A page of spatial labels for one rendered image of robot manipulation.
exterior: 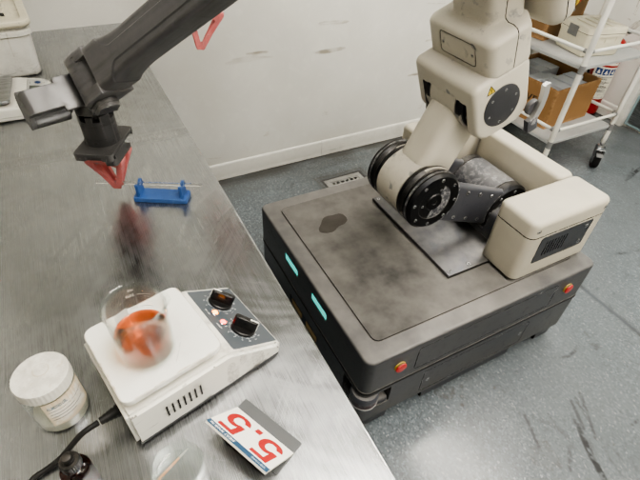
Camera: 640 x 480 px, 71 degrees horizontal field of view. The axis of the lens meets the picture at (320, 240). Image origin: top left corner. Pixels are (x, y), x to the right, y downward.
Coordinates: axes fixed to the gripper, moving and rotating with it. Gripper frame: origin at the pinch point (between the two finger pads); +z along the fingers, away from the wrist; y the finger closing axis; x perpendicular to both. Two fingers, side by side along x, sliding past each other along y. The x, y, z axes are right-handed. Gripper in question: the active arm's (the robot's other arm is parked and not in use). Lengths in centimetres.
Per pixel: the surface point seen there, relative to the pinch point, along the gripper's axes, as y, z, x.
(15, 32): -51, -9, -42
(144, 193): 0.2, 2.1, 4.6
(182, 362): 40.9, -5.5, 23.3
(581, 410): -1, 79, 121
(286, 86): -132, 37, 20
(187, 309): 33.4, -5.5, 22.0
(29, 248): 15.2, 3.0, -10.1
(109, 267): 18.7, 3.1, 4.5
